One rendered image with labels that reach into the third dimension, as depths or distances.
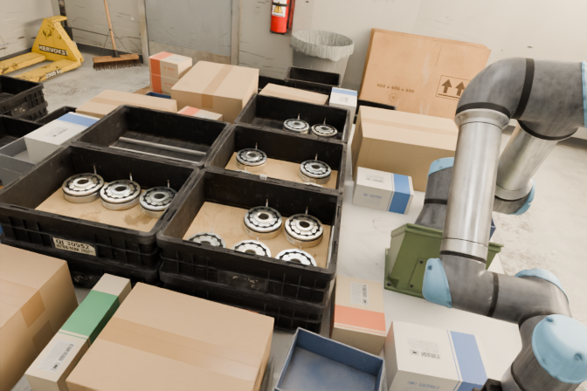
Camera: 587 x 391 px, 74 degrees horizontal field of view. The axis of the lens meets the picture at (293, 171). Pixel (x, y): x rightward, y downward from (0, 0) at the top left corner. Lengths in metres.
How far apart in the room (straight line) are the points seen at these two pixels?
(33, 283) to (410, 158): 1.21
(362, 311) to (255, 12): 3.50
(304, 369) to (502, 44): 3.59
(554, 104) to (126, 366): 0.88
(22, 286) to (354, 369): 0.72
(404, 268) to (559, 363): 0.54
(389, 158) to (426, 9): 2.60
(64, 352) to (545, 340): 0.79
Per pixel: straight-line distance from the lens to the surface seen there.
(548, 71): 0.85
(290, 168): 1.34
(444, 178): 1.17
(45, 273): 0.99
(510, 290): 0.74
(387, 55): 3.86
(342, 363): 1.00
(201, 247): 0.88
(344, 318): 0.98
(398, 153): 1.52
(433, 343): 1.00
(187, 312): 0.86
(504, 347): 1.20
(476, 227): 0.74
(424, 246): 1.07
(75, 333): 0.92
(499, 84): 0.82
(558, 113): 0.86
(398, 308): 1.15
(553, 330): 0.67
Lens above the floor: 1.54
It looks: 32 degrees down
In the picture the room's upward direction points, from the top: 8 degrees clockwise
